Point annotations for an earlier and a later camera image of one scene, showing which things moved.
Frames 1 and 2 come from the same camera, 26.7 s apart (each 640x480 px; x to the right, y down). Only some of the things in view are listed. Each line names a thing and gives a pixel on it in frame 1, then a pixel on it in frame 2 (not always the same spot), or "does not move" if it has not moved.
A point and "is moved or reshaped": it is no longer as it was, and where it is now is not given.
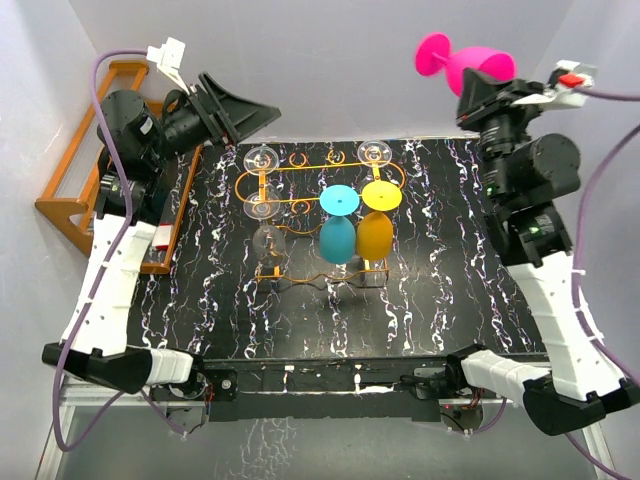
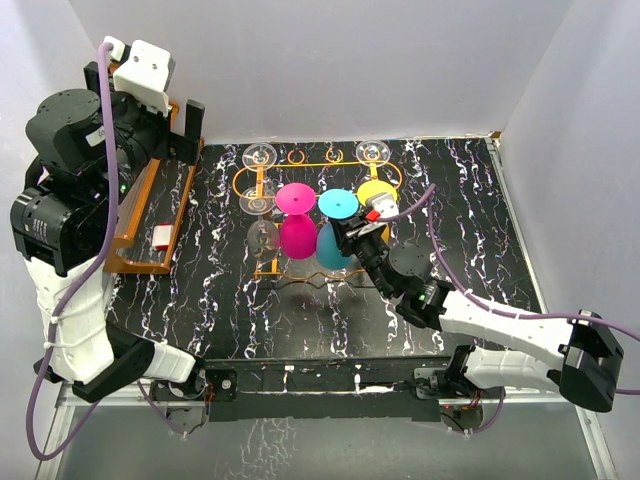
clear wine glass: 374,153 does not move
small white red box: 162,236 does not move
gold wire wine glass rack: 326,220 does not move
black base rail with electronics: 394,386 does not move
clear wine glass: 262,161 is moved or reshaped
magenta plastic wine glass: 436,56 -> 298,234
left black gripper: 240,117 -> 171,144
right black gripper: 478,92 -> 343,228
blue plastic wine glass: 337,235 does not move
